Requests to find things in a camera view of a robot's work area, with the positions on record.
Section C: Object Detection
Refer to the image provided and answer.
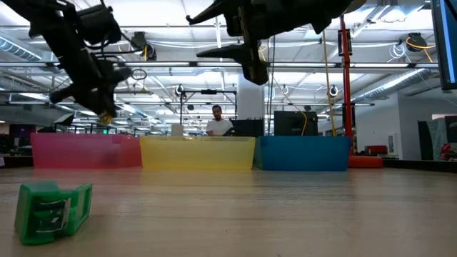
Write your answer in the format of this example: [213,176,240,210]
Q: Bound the yellow plastic bin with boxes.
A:
[139,135,256,171]

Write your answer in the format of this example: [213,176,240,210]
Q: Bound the blue plastic bin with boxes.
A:
[253,135,352,172]

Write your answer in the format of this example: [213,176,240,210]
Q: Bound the large black crate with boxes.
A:
[273,110,318,136]

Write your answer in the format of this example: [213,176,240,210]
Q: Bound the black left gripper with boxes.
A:
[49,59,133,119]

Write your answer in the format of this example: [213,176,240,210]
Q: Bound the computer monitor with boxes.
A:
[430,0,457,91]

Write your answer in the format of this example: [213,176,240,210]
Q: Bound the pink plastic bin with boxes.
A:
[31,133,143,169]

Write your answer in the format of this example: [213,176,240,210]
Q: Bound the yellow hanging cord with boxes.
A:
[320,30,338,136]

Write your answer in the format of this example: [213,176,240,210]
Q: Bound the green staple remover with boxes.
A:
[14,180,94,246]

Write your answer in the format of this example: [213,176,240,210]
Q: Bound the ceiling cable reel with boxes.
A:
[130,31,158,61]
[406,32,426,54]

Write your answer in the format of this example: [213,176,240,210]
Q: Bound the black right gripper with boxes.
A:
[185,0,355,87]

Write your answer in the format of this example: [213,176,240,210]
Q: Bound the black background rig frame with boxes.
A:
[179,89,238,126]

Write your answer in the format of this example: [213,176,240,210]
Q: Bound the red box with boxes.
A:
[363,144,388,155]

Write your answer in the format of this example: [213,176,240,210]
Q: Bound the person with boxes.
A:
[206,104,236,137]

